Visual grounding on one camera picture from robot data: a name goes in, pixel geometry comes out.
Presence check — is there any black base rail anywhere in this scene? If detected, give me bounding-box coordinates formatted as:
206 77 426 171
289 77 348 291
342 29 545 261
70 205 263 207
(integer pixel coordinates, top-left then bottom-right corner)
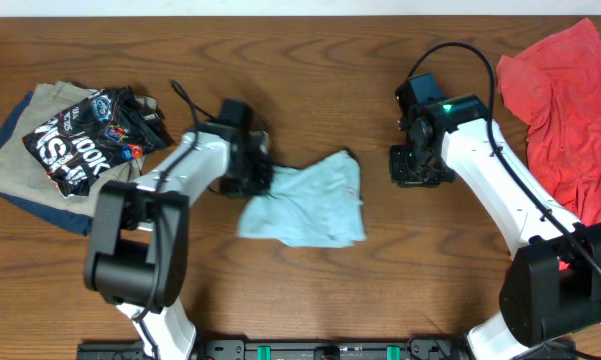
76 338 577 360

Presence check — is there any light blue t-shirt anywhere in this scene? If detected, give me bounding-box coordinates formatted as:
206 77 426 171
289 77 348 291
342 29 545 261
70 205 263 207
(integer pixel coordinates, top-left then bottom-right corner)
237 150 366 248

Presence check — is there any beige folded shirt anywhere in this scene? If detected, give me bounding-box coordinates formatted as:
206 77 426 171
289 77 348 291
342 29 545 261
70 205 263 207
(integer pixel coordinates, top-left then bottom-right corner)
0 81 145 217

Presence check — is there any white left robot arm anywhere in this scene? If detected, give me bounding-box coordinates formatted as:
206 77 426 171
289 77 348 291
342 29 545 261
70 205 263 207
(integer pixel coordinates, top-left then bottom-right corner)
76 99 272 359

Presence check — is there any black printed folded jersey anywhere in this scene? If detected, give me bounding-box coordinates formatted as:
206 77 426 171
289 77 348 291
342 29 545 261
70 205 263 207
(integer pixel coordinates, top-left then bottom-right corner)
22 87 171 198

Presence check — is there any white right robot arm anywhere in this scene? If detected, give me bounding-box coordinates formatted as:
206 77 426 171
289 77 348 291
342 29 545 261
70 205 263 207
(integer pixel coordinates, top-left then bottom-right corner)
389 73 601 359

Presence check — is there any navy blue folded shirt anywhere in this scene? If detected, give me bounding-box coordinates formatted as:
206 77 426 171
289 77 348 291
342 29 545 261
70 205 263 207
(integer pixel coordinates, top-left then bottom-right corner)
0 92 93 236

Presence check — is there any red t-shirt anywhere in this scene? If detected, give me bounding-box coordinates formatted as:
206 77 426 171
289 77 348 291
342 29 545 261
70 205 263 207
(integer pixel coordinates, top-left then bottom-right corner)
496 18 601 225

